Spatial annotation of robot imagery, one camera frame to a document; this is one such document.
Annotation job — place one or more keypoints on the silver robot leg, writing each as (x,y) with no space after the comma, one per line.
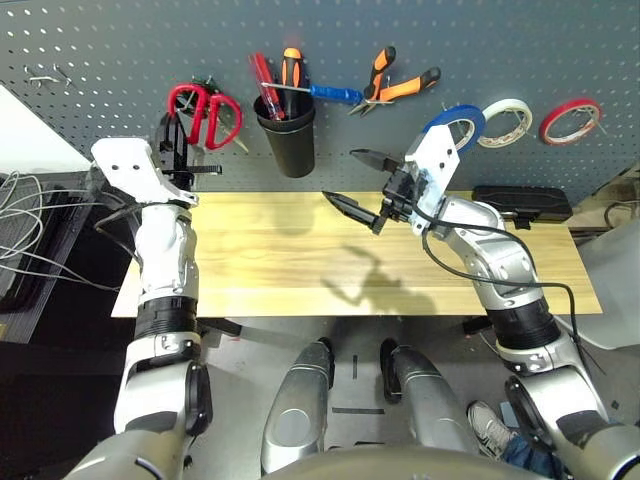
(425,400)
(295,415)

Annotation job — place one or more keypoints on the white sneaker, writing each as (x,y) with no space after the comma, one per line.
(487,425)

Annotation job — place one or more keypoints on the blue tape roll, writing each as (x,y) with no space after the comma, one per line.
(465,112)

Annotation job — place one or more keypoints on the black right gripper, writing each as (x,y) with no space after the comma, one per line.
(400,192)

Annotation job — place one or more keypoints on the dark grey pegboard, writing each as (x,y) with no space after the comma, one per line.
(500,40)

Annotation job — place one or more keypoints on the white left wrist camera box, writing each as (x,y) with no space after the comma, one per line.
(125,165)

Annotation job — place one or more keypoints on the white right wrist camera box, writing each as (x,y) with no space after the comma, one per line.
(435,155)

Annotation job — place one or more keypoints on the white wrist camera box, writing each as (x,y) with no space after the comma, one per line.
(435,155)
(125,165)

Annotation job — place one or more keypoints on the black equipment case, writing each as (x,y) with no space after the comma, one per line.
(60,300)

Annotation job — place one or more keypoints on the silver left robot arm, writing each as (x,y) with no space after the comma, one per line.
(165,250)

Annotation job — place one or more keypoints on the black plastic cup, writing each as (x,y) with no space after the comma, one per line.
(295,150)

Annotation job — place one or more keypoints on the grey robot torso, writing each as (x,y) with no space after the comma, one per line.
(400,467)

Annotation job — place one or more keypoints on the orange black needle-nose pliers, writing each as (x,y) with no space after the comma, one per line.
(405,87)

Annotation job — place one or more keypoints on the black tool case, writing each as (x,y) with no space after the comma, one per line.
(520,200)

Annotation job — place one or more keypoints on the silver left robot leg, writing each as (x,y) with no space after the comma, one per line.
(295,415)

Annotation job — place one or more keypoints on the white flat panel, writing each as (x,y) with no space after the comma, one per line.
(35,145)

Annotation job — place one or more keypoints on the blue jeans leg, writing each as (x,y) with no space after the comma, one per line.
(530,455)

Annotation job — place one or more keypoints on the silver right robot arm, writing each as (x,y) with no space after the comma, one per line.
(505,255)

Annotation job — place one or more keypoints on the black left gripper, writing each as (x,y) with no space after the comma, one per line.
(172,157)

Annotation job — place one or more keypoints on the red tape roll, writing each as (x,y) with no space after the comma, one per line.
(570,104)

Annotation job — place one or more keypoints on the white tape roll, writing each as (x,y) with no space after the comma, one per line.
(505,104)

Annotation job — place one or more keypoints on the silver right robot leg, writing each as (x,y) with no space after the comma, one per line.
(425,400)

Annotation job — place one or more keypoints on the black table foot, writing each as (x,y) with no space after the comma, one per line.
(477,325)
(222,330)

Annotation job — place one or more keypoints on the orange black screwdriver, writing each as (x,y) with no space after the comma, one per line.
(292,70)

